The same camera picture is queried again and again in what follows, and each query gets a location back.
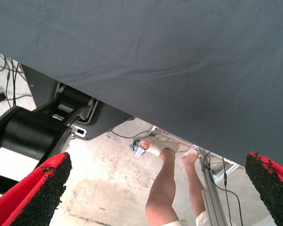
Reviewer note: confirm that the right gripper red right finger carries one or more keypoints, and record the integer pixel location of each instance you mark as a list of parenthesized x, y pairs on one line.
[(273, 193)]

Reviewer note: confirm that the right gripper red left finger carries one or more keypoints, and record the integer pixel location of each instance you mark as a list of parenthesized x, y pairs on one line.
[(26, 200)]

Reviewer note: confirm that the beige slipper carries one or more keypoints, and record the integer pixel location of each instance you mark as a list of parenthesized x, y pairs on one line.
[(191, 151), (155, 144)]

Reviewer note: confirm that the beige shorts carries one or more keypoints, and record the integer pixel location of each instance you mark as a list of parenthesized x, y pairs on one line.
[(172, 223)]

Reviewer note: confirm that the dark grey chassis panel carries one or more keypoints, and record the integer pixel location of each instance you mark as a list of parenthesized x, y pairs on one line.
[(40, 87)]

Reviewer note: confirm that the grey caster wheel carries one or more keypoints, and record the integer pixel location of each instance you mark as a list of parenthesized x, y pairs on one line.
[(136, 147)]

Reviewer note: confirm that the dark grey table cloth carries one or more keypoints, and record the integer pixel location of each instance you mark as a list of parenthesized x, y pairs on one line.
[(155, 47)]

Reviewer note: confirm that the aluminium profile post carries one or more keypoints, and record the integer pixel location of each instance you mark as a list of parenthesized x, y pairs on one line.
[(212, 195)]

